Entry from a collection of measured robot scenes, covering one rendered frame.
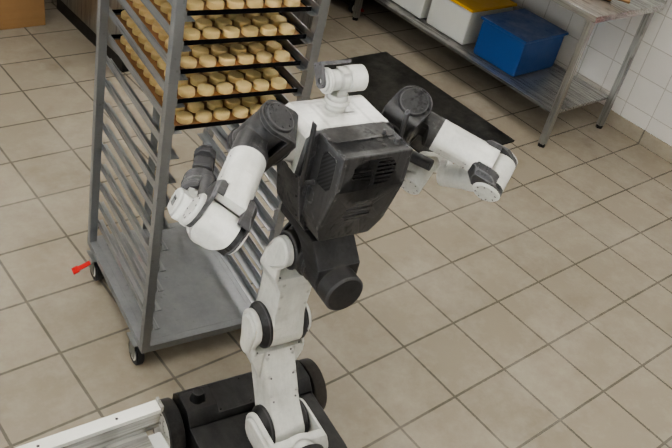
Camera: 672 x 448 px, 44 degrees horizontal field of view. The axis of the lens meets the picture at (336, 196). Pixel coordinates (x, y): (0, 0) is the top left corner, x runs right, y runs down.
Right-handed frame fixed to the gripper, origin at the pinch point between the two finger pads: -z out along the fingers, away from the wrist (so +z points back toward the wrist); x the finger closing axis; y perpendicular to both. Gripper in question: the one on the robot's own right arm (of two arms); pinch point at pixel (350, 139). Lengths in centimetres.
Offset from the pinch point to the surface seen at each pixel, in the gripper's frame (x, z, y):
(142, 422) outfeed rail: -26, 9, 100
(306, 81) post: 4.8, -23.8, -11.9
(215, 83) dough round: 0.9, -45.3, 5.7
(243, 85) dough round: 2.2, -37.6, 2.0
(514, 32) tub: -63, -30, -298
